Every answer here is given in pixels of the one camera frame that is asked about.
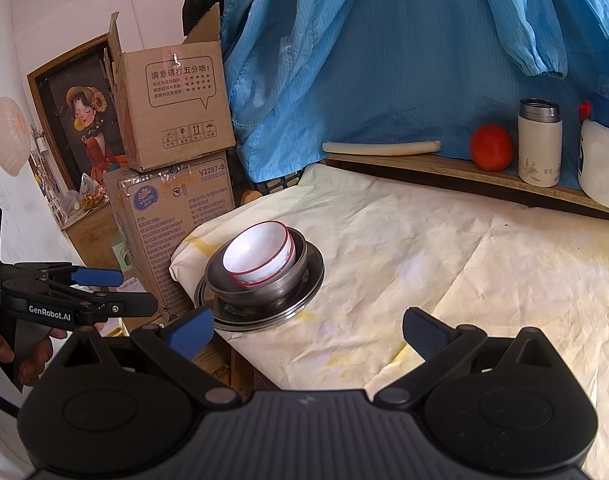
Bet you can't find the white thermos cup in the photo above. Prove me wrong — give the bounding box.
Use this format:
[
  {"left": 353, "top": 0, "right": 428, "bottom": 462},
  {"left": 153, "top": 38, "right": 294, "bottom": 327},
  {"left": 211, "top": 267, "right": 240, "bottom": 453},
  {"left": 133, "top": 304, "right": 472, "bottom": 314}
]
[{"left": 517, "top": 98, "right": 563, "bottom": 188}]

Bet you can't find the orange wooden chair knob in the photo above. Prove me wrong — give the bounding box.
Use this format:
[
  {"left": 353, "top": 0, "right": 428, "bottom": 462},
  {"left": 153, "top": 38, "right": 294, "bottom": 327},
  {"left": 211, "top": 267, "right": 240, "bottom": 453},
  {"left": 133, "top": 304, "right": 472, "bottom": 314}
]
[{"left": 240, "top": 190, "right": 262, "bottom": 205}]

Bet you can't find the white rolling pin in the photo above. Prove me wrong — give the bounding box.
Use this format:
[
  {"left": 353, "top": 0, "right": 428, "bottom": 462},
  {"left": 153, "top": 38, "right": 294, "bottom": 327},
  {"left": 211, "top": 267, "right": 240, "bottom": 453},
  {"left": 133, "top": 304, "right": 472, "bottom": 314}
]
[{"left": 322, "top": 141, "right": 441, "bottom": 157}]

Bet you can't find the white red-rimmed bowl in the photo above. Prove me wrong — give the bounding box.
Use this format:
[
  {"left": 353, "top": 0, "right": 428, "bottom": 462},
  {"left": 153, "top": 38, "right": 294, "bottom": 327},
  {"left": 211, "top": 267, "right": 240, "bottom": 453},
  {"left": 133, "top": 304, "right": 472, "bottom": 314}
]
[
  {"left": 230, "top": 238, "right": 296, "bottom": 287},
  {"left": 223, "top": 221, "right": 291, "bottom": 274}
]

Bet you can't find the cardboard box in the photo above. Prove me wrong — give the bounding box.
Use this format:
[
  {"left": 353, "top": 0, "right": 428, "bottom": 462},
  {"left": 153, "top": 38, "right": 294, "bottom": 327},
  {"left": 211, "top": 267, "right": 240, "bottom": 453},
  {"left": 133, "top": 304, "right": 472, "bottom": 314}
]
[
  {"left": 104, "top": 152, "right": 235, "bottom": 321},
  {"left": 105, "top": 4, "right": 235, "bottom": 172}
]

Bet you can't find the cream paper table cover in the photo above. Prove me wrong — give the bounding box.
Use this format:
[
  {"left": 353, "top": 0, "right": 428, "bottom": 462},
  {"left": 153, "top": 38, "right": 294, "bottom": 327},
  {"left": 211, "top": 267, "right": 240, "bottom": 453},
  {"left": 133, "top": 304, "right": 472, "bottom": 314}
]
[{"left": 170, "top": 165, "right": 609, "bottom": 479}]

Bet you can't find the small steel plate with sticker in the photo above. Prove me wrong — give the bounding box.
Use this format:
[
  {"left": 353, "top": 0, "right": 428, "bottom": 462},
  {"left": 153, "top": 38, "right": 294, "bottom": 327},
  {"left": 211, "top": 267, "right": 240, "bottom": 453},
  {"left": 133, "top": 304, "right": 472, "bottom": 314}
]
[{"left": 194, "top": 242, "right": 325, "bottom": 333}]

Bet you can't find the pink wall lamp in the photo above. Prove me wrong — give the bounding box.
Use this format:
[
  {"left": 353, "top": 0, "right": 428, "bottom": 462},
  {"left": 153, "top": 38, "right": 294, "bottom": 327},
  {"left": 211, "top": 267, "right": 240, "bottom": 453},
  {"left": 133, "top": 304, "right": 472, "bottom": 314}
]
[{"left": 0, "top": 96, "right": 31, "bottom": 177}]

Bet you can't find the red tomato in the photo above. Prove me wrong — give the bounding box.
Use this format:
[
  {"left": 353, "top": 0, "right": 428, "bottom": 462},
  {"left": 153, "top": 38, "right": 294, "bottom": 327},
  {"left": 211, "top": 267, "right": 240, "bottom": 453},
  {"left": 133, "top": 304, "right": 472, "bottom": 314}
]
[{"left": 469, "top": 124, "right": 514, "bottom": 171}]

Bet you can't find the white blue water jug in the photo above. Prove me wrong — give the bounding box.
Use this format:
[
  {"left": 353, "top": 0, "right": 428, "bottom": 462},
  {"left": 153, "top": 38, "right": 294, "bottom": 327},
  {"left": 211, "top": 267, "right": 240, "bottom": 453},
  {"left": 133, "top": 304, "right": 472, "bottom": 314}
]
[{"left": 578, "top": 76, "right": 609, "bottom": 208}]

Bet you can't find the steel bowl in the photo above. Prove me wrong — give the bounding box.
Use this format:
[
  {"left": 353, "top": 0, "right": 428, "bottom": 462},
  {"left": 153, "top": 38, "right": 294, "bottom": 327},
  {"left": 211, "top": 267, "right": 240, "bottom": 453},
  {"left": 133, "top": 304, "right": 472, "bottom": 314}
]
[{"left": 204, "top": 228, "right": 308, "bottom": 309}]

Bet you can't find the person's left hand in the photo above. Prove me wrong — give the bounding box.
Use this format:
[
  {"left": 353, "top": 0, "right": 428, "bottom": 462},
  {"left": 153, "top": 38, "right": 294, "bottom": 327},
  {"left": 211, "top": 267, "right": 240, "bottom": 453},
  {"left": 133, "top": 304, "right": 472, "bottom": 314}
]
[{"left": 0, "top": 328, "right": 68, "bottom": 386}]

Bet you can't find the blue hanging garment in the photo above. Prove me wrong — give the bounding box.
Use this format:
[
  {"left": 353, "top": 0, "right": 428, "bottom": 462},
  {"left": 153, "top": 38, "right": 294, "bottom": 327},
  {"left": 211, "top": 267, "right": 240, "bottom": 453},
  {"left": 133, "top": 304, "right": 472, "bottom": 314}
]
[{"left": 221, "top": 0, "right": 609, "bottom": 188}]

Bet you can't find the upper cardboard box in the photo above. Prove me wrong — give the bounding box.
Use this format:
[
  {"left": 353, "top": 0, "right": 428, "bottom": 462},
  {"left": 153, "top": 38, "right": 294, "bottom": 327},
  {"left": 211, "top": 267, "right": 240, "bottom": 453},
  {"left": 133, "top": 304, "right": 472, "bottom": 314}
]
[{"left": 105, "top": 4, "right": 235, "bottom": 172}]

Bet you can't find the framed girl painting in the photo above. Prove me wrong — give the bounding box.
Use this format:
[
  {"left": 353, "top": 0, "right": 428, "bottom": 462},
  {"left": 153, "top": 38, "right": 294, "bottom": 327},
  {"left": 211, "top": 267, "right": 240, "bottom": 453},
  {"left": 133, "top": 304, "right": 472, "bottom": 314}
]
[{"left": 27, "top": 35, "right": 128, "bottom": 191}]

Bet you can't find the wooden cutting board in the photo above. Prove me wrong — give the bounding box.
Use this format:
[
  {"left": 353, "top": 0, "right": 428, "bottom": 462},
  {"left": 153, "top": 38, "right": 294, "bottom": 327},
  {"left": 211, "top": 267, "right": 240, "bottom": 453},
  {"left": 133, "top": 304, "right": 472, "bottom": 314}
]
[{"left": 324, "top": 154, "right": 609, "bottom": 220}]

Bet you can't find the lower cardboard box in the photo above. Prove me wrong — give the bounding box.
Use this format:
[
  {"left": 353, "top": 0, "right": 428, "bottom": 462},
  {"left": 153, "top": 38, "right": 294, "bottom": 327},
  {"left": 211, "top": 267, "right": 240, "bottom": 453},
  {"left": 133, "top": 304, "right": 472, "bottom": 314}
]
[{"left": 104, "top": 152, "right": 235, "bottom": 321}]

